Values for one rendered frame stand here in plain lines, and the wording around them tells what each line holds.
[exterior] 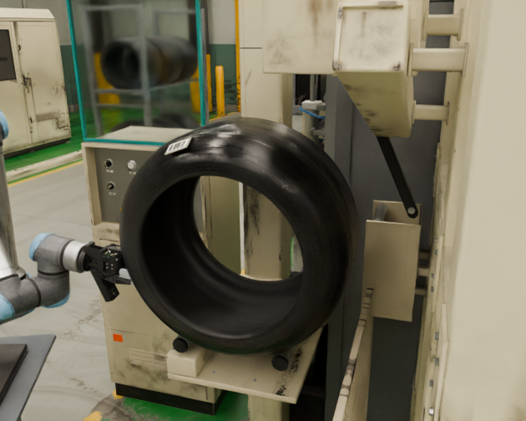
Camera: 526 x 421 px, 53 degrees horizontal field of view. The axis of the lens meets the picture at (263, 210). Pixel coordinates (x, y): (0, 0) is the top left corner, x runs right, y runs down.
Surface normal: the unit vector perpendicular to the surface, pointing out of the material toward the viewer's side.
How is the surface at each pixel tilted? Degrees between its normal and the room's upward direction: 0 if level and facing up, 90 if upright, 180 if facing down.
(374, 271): 90
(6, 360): 5
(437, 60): 90
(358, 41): 72
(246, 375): 0
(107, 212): 90
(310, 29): 90
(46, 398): 0
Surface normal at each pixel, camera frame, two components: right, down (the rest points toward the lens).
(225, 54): -0.40, 0.31
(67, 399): -0.01, -0.95
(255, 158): 0.04, -0.42
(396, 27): -0.29, 0.01
